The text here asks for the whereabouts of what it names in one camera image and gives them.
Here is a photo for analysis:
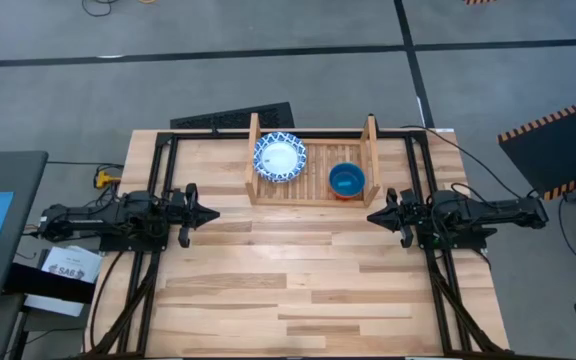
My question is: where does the large hazard striped black board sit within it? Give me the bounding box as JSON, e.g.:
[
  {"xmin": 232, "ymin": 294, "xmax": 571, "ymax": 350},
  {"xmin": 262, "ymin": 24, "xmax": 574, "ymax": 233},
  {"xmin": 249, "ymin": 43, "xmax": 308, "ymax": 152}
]
[{"xmin": 497, "ymin": 92, "xmax": 576, "ymax": 201}]

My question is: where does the grey desk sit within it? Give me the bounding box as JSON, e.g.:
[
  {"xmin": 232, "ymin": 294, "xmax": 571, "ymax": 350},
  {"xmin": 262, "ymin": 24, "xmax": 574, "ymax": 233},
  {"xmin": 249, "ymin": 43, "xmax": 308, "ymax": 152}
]
[{"xmin": 0, "ymin": 150, "xmax": 49, "ymax": 304}]

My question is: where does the black aluminium table frame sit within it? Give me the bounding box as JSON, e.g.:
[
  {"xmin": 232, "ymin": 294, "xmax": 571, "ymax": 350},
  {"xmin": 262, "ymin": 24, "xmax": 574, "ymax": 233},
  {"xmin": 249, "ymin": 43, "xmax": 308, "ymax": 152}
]
[{"xmin": 85, "ymin": 130, "xmax": 512, "ymax": 359}]

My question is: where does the teal plastic bowl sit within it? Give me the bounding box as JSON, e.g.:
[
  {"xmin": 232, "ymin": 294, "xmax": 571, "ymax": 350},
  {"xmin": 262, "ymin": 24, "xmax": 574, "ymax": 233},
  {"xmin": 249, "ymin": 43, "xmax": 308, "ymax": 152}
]
[{"xmin": 328, "ymin": 162, "xmax": 367, "ymax": 197}]

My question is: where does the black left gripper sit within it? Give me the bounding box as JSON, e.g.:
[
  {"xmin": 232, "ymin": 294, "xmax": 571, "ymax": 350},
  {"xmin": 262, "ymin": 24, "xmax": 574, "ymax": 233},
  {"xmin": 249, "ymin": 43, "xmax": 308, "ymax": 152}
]
[{"xmin": 170, "ymin": 194, "xmax": 221, "ymax": 249}]

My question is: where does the blue patterned paper bowl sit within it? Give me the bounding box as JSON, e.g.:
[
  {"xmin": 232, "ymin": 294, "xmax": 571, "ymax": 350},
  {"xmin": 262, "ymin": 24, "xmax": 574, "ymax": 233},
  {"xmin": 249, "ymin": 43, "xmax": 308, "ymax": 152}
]
[{"xmin": 252, "ymin": 131, "xmax": 308, "ymax": 184}]

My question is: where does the wooden slatted shelf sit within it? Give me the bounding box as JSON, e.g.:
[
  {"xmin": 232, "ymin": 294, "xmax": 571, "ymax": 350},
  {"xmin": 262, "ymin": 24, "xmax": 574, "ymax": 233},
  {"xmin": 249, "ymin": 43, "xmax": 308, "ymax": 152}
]
[{"xmin": 244, "ymin": 112, "xmax": 383, "ymax": 209}]

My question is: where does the yellow power connector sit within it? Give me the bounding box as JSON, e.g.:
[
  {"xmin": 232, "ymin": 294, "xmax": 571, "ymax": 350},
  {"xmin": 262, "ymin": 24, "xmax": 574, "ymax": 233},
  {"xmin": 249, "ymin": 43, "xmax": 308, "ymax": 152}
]
[{"xmin": 93, "ymin": 169, "xmax": 123, "ymax": 189}]

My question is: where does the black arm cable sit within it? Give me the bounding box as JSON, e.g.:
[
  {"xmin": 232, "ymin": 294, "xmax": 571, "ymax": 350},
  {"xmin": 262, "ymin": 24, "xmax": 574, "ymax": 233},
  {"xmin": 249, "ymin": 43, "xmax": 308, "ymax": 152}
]
[{"xmin": 400, "ymin": 124, "xmax": 539, "ymax": 200}]

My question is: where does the printed white paper sheet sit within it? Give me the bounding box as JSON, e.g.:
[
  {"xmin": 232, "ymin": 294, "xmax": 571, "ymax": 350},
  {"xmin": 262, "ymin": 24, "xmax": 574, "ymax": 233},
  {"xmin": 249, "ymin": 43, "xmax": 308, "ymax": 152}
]
[{"xmin": 41, "ymin": 244, "xmax": 104, "ymax": 284}]

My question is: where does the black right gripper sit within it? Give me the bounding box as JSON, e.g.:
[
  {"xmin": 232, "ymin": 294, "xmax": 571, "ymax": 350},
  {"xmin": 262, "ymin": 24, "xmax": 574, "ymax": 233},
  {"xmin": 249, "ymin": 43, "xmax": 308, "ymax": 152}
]
[{"xmin": 366, "ymin": 189, "xmax": 424, "ymax": 249}]

